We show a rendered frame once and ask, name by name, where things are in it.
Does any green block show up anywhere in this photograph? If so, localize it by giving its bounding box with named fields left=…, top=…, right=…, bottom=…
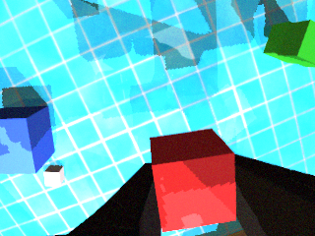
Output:
left=277, top=20, right=315, bottom=67
left=263, top=21, right=295, bottom=64

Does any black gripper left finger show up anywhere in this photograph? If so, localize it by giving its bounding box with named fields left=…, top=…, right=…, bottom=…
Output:
left=54, top=162, right=161, bottom=236

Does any blue cube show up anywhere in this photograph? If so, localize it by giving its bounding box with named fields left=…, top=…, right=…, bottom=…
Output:
left=0, top=106, right=55, bottom=174

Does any small white block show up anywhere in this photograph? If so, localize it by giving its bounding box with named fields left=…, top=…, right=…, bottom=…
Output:
left=43, top=165, right=66, bottom=186

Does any red block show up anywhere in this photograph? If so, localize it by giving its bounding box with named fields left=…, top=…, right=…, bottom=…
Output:
left=149, top=129, right=236, bottom=232

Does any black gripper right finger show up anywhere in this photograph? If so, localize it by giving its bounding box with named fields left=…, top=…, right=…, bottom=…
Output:
left=233, top=153, right=315, bottom=236

